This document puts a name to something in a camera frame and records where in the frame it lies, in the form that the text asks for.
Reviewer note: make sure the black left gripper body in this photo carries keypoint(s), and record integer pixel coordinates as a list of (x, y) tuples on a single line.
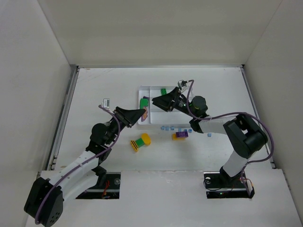
[(122, 117)]

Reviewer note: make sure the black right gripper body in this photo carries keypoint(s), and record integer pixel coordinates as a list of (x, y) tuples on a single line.
[(173, 101)]

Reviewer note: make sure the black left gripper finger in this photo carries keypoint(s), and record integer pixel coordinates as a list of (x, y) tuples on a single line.
[(135, 113), (131, 122)]

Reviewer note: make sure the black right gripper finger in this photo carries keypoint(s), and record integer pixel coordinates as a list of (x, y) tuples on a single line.
[(165, 106), (169, 97)]

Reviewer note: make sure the green long lego brick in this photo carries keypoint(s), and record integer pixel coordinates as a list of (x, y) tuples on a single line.
[(163, 91)]

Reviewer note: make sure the green square lego brick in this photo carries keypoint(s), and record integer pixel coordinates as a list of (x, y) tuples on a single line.
[(144, 103)]

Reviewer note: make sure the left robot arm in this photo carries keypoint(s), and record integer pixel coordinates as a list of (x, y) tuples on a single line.
[(47, 197)]

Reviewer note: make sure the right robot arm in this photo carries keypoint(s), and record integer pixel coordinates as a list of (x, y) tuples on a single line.
[(245, 136)]

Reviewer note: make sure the white divided tray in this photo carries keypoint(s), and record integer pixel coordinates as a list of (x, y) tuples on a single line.
[(157, 116)]

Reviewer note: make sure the yellow rounded lego brick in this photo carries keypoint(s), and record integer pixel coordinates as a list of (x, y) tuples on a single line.
[(146, 139)]

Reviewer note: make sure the green lego brick in stack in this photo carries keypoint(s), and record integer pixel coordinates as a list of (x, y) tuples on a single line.
[(140, 142)]

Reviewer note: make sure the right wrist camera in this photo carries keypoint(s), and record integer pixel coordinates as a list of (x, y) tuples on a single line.
[(182, 84)]

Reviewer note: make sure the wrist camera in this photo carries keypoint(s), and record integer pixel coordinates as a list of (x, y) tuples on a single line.
[(182, 84), (106, 103)]

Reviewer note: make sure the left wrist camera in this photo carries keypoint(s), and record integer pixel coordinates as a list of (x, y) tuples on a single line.
[(106, 103)]

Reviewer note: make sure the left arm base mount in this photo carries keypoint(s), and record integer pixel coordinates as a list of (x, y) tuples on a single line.
[(107, 186)]

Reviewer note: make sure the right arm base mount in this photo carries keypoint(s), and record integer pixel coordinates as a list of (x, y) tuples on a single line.
[(219, 185)]

